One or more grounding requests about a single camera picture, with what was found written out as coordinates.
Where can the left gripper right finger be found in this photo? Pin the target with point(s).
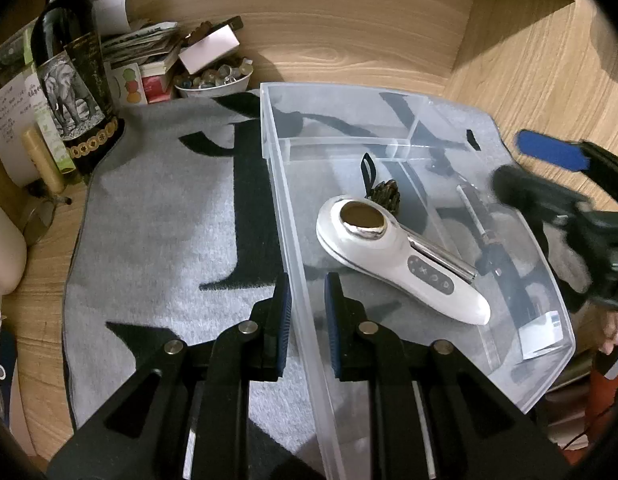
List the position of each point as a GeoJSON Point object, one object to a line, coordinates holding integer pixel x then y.
{"type": "Point", "coordinates": [433, 414]}

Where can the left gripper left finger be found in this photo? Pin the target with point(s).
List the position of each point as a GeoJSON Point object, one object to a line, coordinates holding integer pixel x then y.
{"type": "Point", "coordinates": [184, 412]}

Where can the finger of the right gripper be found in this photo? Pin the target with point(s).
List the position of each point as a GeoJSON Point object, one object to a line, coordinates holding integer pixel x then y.
{"type": "Point", "coordinates": [536, 197]}
{"type": "Point", "coordinates": [598, 164]}

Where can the clear plastic storage bin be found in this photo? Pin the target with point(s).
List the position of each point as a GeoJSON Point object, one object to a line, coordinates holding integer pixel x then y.
{"type": "Point", "coordinates": [427, 163]}

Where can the small pinecone ornament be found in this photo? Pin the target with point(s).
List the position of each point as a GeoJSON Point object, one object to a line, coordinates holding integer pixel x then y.
{"type": "Point", "coordinates": [385, 193]}

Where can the white handheld massager device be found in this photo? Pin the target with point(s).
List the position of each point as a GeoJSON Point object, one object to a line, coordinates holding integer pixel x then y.
{"type": "Point", "coordinates": [365, 237]}

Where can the person right hand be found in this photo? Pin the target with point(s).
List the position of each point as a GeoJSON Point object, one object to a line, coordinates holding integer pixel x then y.
{"type": "Point", "coordinates": [609, 332]}

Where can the grey black patterned mat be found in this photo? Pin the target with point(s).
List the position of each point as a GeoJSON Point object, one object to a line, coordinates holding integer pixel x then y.
{"type": "Point", "coordinates": [179, 239]}

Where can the cream pink mug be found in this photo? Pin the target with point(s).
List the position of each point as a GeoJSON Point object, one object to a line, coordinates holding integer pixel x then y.
{"type": "Point", "coordinates": [13, 254]}

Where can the yellow wooden stamp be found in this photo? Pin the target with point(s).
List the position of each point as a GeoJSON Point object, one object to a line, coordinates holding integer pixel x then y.
{"type": "Point", "coordinates": [42, 159]}

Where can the white bowl of stones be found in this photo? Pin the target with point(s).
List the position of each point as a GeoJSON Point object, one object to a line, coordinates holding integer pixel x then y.
{"type": "Point", "coordinates": [225, 80]}

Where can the white handwritten note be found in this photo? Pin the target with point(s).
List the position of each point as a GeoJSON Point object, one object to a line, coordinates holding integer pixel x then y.
{"type": "Point", "coordinates": [15, 117]}

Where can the stack of books papers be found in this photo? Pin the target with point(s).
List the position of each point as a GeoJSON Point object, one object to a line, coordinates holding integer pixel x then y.
{"type": "Point", "coordinates": [142, 57]}

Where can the pink white small box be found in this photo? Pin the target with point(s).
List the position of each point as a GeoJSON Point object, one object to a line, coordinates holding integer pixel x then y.
{"type": "Point", "coordinates": [209, 50]}

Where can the dark wine bottle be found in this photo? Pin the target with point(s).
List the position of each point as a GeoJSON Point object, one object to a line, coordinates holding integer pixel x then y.
{"type": "Point", "coordinates": [67, 53]}

